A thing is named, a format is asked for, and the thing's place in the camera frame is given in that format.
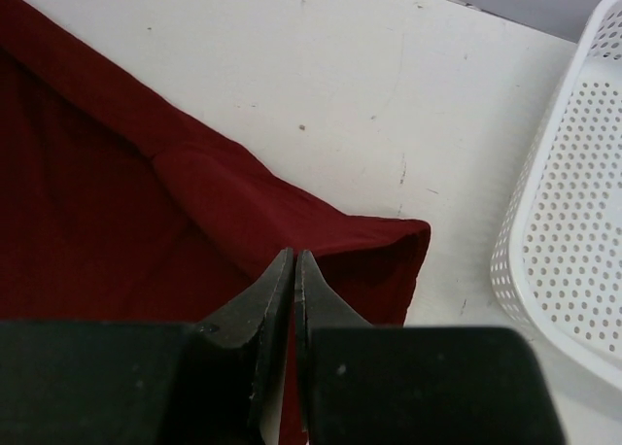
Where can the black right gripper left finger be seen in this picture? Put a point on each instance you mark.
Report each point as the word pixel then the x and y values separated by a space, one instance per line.
pixel 74 382

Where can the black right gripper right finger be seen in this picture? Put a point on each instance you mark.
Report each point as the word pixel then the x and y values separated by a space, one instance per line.
pixel 360 383

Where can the dark red t-shirt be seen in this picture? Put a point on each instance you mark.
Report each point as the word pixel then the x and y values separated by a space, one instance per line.
pixel 118 207

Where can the white perforated plastic basket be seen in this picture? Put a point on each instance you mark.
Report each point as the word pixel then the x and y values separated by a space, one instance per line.
pixel 556 265

